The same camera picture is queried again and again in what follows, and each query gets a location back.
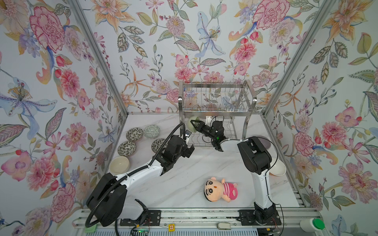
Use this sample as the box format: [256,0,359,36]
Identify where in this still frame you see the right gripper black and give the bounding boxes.
[192,120,218,143]

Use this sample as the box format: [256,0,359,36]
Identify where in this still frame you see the light green bowl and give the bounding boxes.
[187,116,200,133]

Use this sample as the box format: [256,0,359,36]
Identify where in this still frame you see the steel two-tier dish rack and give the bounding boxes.
[178,80,258,147]

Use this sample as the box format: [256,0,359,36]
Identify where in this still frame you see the lilac purple bowl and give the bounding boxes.
[257,135,272,150]

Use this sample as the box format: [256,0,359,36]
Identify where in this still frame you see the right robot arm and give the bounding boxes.
[191,120,277,225]

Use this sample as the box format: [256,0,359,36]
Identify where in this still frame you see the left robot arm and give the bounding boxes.
[85,130,195,228]

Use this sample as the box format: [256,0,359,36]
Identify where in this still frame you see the dark patterned bowl centre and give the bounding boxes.
[151,138,165,153]

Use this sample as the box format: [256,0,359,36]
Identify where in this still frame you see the pale green patterned bowl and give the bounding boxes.
[144,124,160,139]

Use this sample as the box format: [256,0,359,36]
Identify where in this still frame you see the dark patterned bowl back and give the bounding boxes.
[126,127,144,142]

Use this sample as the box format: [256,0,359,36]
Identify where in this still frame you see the dark patterned bowl front-left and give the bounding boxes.
[117,141,136,157]

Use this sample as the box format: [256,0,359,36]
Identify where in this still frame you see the cartoon boy plush doll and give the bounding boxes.
[204,177,238,203]

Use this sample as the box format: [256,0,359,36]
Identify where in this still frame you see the cream bowl left side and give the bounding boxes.
[109,156,130,175]

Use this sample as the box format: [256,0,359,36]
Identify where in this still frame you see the white bowl right side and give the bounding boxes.
[269,158,286,177]

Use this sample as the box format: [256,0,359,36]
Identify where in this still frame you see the green emergency button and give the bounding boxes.
[300,218,325,233]

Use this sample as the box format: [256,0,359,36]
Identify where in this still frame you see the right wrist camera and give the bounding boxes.
[205,116,213,126]

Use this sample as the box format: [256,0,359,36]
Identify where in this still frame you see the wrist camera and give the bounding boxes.
[184,130,193,141]
[205,116,213,126]

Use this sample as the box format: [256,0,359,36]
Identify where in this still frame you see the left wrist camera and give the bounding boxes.
[184,130,193,141]

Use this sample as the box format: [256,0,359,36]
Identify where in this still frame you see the black corrugated cable conduit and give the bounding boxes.
[85,122,187,228]

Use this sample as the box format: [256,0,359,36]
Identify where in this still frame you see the yellow sticker on rail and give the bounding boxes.
[168,224,175,232]

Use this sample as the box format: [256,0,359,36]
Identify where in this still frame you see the grey clip on rail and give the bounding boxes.
[217,222,231,230]

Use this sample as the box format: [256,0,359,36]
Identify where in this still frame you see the green tag on rail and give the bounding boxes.
[85,225,97,234]

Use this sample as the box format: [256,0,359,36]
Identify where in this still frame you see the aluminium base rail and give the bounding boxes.
[72,207,321,229]

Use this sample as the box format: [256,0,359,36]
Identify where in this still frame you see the right aluminium corner post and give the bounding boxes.
[262,0,334,118]

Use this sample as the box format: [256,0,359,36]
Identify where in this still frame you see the aluminium corner post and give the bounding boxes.
[68,0,128,117]
[262,0,334,118]

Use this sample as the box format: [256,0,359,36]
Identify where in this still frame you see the left aluminium corner post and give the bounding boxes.
[68,0,128,117]

